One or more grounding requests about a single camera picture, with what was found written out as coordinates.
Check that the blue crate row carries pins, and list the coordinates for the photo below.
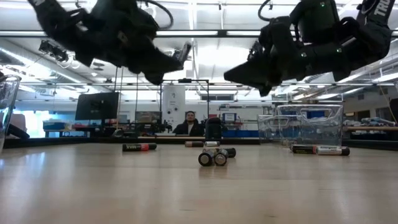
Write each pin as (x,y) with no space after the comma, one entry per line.
(241,133)

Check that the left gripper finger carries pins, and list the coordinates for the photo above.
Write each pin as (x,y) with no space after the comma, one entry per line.
(155,79)
(155,62)

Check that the black aluminium table frame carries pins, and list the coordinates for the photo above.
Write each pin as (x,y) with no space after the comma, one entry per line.
(93,140)

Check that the black red Energizer MAX battery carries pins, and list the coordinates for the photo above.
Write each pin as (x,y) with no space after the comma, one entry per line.
(133,147)

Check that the white framed sign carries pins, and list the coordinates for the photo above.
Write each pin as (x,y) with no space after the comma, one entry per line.
(229,117)

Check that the thin black gantry frame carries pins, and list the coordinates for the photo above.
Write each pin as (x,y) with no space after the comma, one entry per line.
(185,80)

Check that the blue storage bin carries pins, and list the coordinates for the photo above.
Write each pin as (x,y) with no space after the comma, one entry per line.
(54,126)

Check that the white cylindrical column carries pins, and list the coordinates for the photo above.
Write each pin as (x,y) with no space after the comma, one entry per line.
(173,102)

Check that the person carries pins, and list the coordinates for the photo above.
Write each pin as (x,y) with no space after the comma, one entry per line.
(188,127)

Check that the black rounded chair back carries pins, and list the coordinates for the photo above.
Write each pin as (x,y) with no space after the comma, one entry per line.
(214,129)

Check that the copper-top black Duracell battery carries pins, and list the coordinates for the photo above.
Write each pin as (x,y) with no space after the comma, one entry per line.
(231,152)
(194,144)
(303,150)
(206,159)

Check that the black ceiling fixture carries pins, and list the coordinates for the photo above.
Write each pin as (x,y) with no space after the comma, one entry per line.
(176,56)
(255,51)
(53,49)

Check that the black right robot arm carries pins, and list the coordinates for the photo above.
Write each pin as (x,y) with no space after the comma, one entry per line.
(373,37)

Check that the clear plastic bin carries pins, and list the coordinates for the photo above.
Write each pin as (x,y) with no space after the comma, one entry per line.
(9,102)
(311,130)

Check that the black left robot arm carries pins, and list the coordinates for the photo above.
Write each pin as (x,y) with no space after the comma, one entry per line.
(53,18)

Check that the black display monitor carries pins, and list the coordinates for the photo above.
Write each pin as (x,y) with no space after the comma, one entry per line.
(96,106)

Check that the black overhead crossbar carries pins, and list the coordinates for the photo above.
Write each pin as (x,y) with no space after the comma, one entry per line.
(202,36)

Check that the silver Energizer AA battery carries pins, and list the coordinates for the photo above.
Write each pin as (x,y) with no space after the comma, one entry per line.
(212,143)
(332,151)
(221,158)

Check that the wooden workbench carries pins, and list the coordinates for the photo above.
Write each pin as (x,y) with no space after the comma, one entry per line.
(373,128)

